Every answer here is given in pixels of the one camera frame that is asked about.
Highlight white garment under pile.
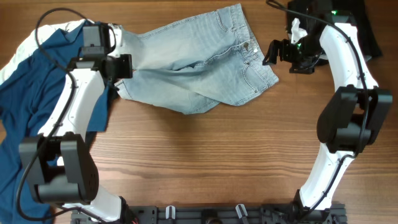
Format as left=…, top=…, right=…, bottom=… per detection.
left=1, top=19, right=85, bottom=84

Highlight folded black clothes stack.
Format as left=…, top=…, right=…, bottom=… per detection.
left=287, top=0, right=382, bottom=60

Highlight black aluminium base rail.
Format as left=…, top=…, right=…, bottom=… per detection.
left=70, top=204, right=348, bottom=224

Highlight dark blue t-shirt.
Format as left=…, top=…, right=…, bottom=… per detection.
left=0, top=21, right=111, bottom=224

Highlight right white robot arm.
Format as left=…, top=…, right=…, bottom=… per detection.
left=263, top=1, right=392, bottom=223

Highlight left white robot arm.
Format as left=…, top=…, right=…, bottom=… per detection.
left=16, top=23, right=138, bottom=223

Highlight light blue denim shorts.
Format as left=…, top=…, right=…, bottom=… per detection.
left=116, top=4, right=279, bottom=114

